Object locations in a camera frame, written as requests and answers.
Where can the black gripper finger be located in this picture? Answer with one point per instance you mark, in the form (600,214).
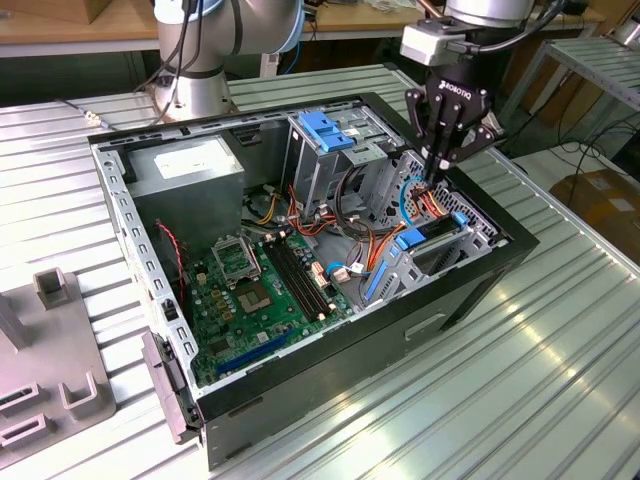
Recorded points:
(480,140)
(416,117)

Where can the hard disk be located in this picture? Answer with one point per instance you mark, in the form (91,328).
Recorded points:
(406,240)

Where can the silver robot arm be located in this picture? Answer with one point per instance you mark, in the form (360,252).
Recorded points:
(200,75)

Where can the metal disk bay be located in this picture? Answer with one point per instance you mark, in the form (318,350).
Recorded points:
(402,275)

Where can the blue plastic drive latch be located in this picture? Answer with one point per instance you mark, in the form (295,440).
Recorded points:
(325,132)

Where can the metal drive cage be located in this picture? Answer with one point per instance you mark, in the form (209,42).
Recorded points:
(320,180)

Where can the metal slat side table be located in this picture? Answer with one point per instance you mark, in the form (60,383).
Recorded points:
(590,65)

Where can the large taped cardboard box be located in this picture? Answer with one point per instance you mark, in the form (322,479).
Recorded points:
(600,200)

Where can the beige board power socket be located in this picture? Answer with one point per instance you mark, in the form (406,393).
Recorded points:
(321,276)

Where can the black RAM slot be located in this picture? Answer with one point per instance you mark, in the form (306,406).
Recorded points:
(297,281)
(304,278)
(291,283)
(310,275)

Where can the grey power supply unit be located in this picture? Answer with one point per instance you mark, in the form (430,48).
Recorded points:
(190,200)

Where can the CPU socket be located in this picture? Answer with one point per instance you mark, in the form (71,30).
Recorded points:
(254,298)

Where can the black open PC case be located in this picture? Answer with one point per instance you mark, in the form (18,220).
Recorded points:
(350,360)

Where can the green motherboard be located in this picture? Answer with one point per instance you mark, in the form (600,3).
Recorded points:
(250,330)

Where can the blue expansion slot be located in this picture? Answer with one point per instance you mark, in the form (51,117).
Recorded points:
(255,352)

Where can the small brown cardboard box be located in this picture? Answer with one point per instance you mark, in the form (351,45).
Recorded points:
(120,10)

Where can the wooden workbench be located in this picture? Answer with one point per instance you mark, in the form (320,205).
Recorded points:
(75,32)

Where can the grey parts rack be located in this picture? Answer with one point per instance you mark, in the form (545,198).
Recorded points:
(50,340)

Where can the green RAM stick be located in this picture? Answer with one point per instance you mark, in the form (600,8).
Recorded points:
(12,398)

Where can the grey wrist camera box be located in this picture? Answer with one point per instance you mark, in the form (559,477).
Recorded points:
(425,42)

